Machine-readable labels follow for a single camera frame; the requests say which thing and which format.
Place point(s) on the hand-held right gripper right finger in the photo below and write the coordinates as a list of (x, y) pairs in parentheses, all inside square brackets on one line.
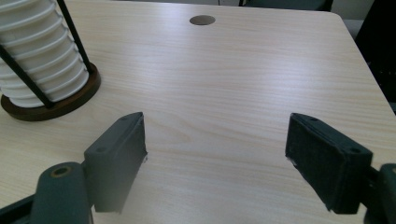
[(327, 165)]

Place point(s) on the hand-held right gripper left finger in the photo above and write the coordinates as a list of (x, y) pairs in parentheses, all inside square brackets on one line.
[(115, 161)]

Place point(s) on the stack of white paper cups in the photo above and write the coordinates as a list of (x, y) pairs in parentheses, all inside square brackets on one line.
[(37, 46)]

